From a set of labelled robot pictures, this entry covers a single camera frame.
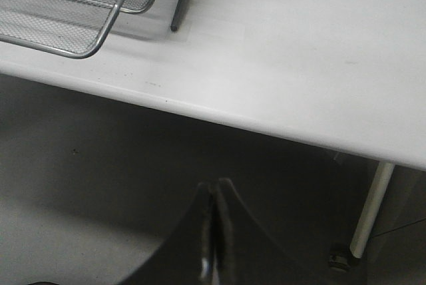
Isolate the white table leg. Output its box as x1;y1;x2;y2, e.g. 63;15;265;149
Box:
349;161;395;260

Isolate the table foot caster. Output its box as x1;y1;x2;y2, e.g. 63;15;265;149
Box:
328;248;350;272

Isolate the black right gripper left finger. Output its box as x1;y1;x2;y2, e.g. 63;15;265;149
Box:
121;182;214;284

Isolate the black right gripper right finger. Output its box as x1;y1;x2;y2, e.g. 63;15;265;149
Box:
215;178;366;284

